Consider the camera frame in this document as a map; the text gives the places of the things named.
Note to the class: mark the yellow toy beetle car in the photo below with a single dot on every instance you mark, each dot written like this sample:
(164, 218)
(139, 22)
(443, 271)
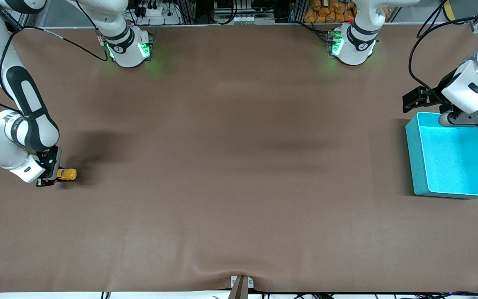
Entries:
(68, 175)

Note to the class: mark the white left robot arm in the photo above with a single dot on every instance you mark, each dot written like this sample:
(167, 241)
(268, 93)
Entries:
(353, 50)

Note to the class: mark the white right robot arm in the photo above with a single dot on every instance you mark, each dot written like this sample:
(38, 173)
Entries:
(27, 104)

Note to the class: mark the teal plastic bin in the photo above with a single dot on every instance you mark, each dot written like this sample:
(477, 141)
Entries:
(457, 162)

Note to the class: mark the orange packaged goods pile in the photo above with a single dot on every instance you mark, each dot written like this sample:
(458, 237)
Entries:
(326, 13)

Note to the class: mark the brown table mat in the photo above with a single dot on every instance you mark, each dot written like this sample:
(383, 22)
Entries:
(239, 166)

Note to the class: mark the white power strip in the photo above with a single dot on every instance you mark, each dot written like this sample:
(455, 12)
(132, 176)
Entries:
(158, 12)

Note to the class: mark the white terminal block strip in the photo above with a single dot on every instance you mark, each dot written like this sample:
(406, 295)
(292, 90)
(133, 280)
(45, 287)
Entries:
(243, 19)

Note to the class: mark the metal table clamp bracket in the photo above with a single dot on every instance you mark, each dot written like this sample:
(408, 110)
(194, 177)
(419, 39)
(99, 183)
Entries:
(239, 290)

